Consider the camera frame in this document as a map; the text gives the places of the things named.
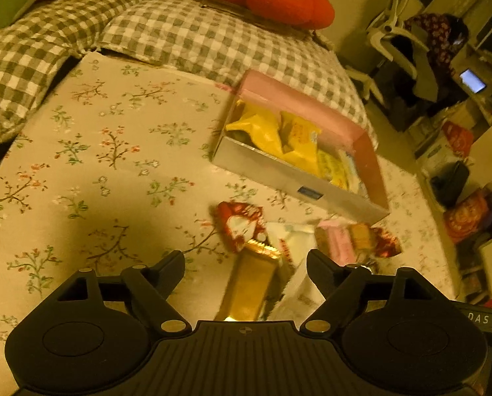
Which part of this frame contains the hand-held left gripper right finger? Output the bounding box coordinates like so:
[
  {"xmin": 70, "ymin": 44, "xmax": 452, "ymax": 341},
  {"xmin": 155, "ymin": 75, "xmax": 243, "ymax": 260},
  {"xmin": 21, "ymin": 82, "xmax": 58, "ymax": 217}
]
[{"xmin": 299, "ymin": 249, "xmax": 437, "ymax": 334}]

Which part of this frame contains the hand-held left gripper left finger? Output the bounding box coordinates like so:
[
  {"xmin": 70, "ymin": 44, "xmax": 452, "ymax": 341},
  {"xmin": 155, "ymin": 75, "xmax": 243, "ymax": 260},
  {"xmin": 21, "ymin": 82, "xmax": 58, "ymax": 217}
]
[{"xmin": 58, "ymin": 250, "xmax": 190, "ymax": 334}]

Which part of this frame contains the pink snack packet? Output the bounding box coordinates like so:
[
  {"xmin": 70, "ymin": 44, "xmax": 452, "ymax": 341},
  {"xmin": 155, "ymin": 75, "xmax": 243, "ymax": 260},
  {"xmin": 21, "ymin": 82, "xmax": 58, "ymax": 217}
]
[{"xmin": 315, "ymin": 220, "xmax": 356, "ymax": 267}]

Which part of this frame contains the gold snack packet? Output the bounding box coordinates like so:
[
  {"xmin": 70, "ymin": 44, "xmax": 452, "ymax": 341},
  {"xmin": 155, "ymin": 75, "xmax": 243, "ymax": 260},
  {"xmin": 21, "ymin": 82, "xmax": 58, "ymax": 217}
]
[{"xmin": 213, "ymin": 241, "xmax": 281, "ymax": 322}]

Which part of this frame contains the dark red snack packet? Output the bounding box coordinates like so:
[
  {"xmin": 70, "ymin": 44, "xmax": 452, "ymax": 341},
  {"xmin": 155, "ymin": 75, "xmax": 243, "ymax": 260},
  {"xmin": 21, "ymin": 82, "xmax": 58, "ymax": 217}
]
[{"xmin": 372, "ymin": 227, "xmax": 402, "ymax": 258}]

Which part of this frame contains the red and white snack packet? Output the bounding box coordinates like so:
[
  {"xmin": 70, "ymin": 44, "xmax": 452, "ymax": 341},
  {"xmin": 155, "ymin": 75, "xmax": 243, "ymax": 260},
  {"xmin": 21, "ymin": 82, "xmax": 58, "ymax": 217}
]
[{"xmin": 211, "ymin": 201, "xmax": 268, "ymax": 254}]

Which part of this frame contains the pale yellow snack packet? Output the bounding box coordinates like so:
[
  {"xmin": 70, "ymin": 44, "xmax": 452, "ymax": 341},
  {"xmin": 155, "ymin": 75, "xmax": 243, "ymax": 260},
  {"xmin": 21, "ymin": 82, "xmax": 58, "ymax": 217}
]
[{"xmin": 316, "ymin": 148, "xmax": 354, "ymax": 190}]

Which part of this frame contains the pink and grey cardboard box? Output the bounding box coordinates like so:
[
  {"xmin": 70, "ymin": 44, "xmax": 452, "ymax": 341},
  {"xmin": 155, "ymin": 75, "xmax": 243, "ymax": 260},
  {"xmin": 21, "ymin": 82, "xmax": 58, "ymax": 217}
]
[{"xmin": 211, "ymin": 69, "xmax": 391, "ymax": 224}]

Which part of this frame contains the yellow printed snack packet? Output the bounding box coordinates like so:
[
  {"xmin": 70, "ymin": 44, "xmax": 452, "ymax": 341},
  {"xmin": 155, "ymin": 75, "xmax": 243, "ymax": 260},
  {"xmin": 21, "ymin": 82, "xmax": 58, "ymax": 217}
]
[{"xmin": 279, "ymin": 111, "xmax": 321, "ymax": 166}]

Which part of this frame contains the plain yellow snack packet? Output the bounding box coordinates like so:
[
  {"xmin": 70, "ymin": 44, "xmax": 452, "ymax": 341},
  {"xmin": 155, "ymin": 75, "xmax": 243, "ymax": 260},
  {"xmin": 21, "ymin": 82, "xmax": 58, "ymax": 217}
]
[{"xmin": 224, "ymin": 101, "xmax": 283, "ymax": 161}]

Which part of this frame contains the red printed bag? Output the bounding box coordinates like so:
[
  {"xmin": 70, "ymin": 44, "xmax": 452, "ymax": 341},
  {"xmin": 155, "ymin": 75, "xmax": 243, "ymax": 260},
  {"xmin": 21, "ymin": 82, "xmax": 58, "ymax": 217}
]
[
  {"xmin": 441, "ymin": 120, "xmax": 475, "ymax": 159},
  {"xmin": 443, "ymin": 190, "xmax": 492, "ymax": 245}
]

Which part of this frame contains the floral bed sheet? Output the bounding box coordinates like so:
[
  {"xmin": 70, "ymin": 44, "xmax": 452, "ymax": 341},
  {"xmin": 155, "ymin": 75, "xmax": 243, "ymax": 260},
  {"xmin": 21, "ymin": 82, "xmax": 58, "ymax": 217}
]
[{"xmin": 0, "ymin": 51, "xmax": 461, "ymax": 380}]

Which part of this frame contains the black bag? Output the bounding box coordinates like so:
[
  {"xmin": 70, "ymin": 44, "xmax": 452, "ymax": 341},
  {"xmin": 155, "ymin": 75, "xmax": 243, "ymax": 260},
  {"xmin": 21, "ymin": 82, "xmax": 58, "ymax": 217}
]
[{"xmin": 429, "ymin": 161, "xmax": 471, "ymax": 209}]

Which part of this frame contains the white printed carton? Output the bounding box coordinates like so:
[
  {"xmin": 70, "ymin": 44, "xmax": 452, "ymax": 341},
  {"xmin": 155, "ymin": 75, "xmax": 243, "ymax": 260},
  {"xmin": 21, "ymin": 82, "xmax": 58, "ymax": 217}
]
[{"xmin": 413, "ymin": 136, "xmax": 457, "ymax": 174}]

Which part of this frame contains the grey checked pillow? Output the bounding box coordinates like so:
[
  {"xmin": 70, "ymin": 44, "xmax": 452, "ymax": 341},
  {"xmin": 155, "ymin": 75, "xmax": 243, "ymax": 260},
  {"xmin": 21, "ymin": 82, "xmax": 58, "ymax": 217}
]
[{"xmin": 97, "ymin": 0, "xmax": 378, "ymax": 149}]

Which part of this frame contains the lit phone screen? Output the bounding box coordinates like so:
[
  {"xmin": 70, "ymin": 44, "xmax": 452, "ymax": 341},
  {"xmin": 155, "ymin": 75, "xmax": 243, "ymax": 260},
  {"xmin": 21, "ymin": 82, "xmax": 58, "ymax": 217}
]
[{"xmin": 459, "ymin": 68, "xmax": 487, "ymax": 94}]

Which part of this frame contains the white office chair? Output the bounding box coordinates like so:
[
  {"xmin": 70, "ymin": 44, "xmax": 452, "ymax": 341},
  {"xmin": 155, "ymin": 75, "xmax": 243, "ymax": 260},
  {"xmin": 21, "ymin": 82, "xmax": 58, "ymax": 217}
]
[{"xmin": 345, "ymin": 0, "xmax": 432, "ymax": 104}]

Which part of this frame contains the checkered pillow left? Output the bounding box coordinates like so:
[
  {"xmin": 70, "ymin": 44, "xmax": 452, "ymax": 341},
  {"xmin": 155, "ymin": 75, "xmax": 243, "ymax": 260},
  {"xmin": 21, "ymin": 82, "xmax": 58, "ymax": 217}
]
[{"xmin": 0, "ymin": 0, "xmax": 168, "ymax": 149}]

